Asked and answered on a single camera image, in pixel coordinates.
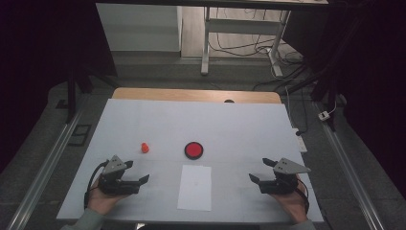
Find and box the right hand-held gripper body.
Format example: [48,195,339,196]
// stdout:
[259,157,311,196]

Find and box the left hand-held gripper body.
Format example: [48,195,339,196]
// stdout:
[98,154,142,196]

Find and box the white paper sheet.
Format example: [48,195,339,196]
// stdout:
[176,164,213,213]

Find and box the round red ink pad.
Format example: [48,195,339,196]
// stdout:
[184,141,205,161]

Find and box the person's left hand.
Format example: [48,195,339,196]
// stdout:
[86,186,129,216]

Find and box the person's right hand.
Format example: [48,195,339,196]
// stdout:
[271,173,309,224]

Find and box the white power strip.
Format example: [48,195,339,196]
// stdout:
[291,127,308,153]

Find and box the black floor socket plate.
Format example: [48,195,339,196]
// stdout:
[68,124,93,148]

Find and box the small white adapter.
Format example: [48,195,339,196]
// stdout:
[317,102,338,122]

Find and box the white table cover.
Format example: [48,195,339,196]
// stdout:
[56,98,325,224]

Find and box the black metal stand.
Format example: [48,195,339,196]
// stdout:
[281,63,347,132]
[65,63,120,125]

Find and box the wooden table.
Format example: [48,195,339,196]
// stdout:
[111,87,282,104]

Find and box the white-framed desk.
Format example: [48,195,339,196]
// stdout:
[95,0,329,78]

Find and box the black curtain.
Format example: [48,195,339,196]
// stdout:
[282,0,406,199]
[0,0,118,175]

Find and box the white cabinet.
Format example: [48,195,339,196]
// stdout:
[95,3,183,53]

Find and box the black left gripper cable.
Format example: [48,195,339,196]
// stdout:
[83,160,110,211]

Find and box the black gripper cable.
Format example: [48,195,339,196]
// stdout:
[83,160,110,211]
[295,177,311,215]

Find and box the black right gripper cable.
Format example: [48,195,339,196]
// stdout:
[295,177,311,215]

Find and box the aluminium rail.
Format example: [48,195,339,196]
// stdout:
[6,108,84,230]
[314,101,387,230]

